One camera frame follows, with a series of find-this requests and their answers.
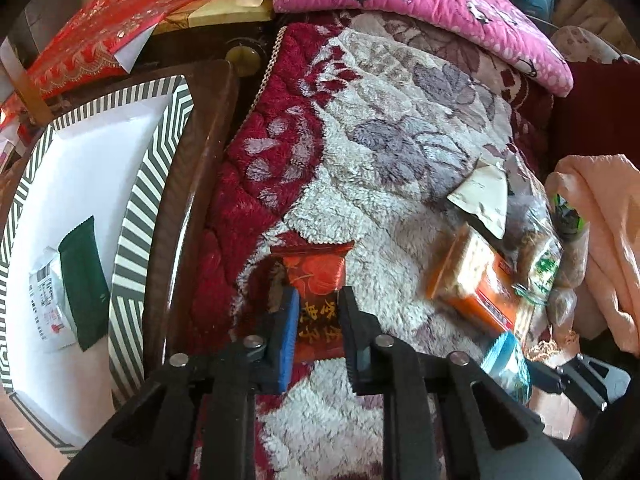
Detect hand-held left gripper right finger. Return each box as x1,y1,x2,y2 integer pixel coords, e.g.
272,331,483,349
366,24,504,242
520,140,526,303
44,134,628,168
337,285,546,480

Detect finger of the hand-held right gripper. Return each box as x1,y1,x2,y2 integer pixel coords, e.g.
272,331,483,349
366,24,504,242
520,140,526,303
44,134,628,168
530,352,631,413

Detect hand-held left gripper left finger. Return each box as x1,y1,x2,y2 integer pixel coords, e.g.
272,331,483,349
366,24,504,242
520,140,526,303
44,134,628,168
60,287,301,480

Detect red snack packet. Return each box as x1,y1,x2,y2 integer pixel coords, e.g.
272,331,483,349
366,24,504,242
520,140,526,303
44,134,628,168
270,240,356,366

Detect green white striped box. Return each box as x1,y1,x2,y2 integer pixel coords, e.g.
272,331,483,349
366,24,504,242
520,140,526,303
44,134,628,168
0,75,196,461

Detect clear bag of brown snacks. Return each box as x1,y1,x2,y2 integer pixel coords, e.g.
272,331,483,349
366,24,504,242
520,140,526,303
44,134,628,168
545,240,588,331

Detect blue snack packet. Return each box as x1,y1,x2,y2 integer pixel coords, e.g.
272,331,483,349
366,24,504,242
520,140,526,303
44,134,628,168
480,331,532,403

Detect cracker packet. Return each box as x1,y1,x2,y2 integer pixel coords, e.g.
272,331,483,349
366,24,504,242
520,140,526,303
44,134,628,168
426,223,533,341

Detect peach blanket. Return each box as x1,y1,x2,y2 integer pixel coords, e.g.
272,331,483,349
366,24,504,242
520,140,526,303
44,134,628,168
545,154,640,353

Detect clear bag of red dates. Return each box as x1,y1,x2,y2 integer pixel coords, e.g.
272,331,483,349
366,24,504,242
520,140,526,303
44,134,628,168
500,160,566,281

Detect green snack packet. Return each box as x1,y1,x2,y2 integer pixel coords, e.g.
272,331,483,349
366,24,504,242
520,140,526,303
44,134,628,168
547,192,583,241

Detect white foil packet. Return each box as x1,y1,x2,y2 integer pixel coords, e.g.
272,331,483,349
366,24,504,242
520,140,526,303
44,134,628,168
446,157,510,239

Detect dark green packet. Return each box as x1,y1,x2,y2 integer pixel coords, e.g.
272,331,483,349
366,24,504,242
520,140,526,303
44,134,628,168
57,215,111,351

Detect floral fleece blanket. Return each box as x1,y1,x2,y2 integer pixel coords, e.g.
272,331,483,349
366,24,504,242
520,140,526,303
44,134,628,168
190,10,556,480

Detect white labelled packet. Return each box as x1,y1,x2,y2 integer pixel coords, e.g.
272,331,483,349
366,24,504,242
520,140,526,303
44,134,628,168
29,246,73,352

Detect dark red cloth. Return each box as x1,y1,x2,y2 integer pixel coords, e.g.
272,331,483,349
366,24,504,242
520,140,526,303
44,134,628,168
550,57,640,161

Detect yellow wooden table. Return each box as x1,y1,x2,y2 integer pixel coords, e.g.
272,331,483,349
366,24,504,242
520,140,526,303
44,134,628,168
150,0,276,61

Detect red patterned cloth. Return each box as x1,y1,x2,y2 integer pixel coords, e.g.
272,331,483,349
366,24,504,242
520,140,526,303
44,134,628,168
25,0,271,101

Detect brown wooden frame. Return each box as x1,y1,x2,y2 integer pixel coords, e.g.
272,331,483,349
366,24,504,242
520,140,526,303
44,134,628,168
142,60,241,376

